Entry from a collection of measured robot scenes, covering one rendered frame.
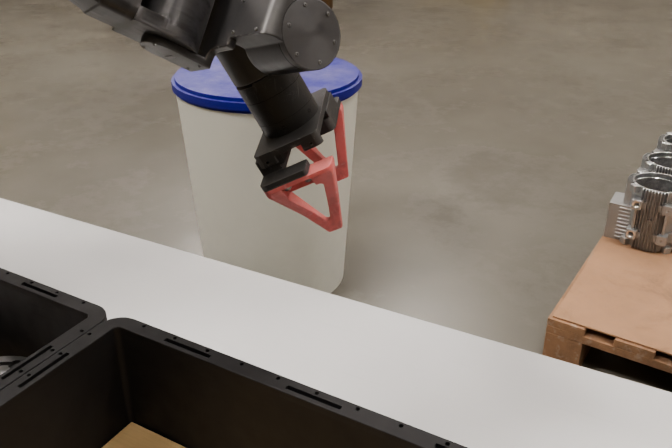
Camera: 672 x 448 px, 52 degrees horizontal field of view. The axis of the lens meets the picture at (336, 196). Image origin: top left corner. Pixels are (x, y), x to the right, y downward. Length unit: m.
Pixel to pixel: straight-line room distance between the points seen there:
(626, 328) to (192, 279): 1.30
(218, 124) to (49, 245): 0.84
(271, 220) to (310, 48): 1.54
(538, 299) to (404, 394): 1.56
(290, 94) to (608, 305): 1.62
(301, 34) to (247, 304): 0.56
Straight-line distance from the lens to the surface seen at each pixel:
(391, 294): 2.33
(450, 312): 2.27
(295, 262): 2.17
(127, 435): 0.65
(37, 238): 1.30
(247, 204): 2.06
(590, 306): 2.11
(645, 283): 2.28
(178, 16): 0.58
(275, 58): 0.56
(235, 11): 0.58
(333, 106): 0.68
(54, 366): 0.58
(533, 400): 0.89
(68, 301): 0.65
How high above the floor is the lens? 1.27
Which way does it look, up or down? 25 degrees down
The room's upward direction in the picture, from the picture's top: straight up
